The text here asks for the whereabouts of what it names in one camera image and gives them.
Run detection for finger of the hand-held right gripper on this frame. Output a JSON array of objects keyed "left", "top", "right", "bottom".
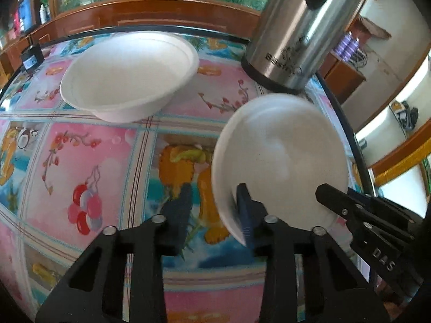
[
  {"left": 347, "top": 188, "right": 378, "bottom": 210},
  {"left": 315, "top": 183, "right": 363, "bottom": 225}
]

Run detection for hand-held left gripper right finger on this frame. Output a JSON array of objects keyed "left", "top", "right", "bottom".
[{"left": 236, "top": 183, "right": 391, "bottom": 323}]

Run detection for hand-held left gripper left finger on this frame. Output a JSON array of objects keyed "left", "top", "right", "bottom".
[{"left": 35, "top": 183, "right": 194, "bottom": 323}]

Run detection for white foam bowl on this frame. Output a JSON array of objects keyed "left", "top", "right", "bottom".
[
  {"left": 211, "top": 93, "right": 349, "bottom": 247},
  {"left": 61, "top": 31, "right": 200, "bottom": 124}
]

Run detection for printed fruit tablecloth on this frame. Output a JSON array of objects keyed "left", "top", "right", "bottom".
[{"left": 0, "top": 32, "right": 375, "bottom": 323}]

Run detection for stainless steel kettle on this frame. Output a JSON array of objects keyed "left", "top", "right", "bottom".
[{"left": 241, "top": 0, "right": 368, "bottom": 92}]

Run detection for brown wooden cabinet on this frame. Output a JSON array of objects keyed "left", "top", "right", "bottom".
[{"left": 0, "top": 0, "right": 263, "bottom": 85}]

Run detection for small black device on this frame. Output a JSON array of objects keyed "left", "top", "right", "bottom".
[{"left": 20, "top": 44, "right": 44, "bottom": 71}]

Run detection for blue thermos flask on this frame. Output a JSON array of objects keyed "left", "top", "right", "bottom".
[{"left": 18, "top": 0, "right": 35, "bottom": 31}]

